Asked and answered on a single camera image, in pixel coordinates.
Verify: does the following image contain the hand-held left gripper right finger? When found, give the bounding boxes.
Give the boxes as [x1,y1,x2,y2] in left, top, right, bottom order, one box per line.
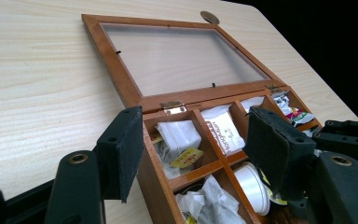
[244,105,318,202]

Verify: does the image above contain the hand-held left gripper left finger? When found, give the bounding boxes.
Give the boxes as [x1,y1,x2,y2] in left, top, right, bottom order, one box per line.
[93,105,145,203]

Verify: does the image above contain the small white plastic cup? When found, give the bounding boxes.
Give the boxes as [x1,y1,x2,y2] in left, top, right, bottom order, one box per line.
[232,161,272,217]

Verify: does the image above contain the wooden glass-lid display box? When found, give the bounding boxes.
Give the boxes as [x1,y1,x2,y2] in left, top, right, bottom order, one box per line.
[81,13,324,224]

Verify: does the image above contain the colourful foil tea packet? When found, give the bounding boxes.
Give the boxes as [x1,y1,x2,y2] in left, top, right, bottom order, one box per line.
[272,92,317,129]

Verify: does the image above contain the small cup yellow lid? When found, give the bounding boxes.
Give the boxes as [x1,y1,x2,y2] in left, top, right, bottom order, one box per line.
[260,172,289,207]

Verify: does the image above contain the plain white paper sachet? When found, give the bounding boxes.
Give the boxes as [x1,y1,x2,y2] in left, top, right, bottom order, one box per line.
[240,95,266,114]

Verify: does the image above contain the white sachet red print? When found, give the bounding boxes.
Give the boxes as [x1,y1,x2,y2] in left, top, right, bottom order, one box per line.
[200,105,247,157]

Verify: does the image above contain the white tea bag yellow tag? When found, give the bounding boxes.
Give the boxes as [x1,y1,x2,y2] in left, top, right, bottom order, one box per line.
[153,119,205,180]

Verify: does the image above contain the crumpled white tea bags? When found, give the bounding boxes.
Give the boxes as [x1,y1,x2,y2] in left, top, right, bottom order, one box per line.
[174,174,247,224]

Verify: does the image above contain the round table cable grommet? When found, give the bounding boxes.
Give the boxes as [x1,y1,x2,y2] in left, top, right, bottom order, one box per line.
[200,10,221,26]

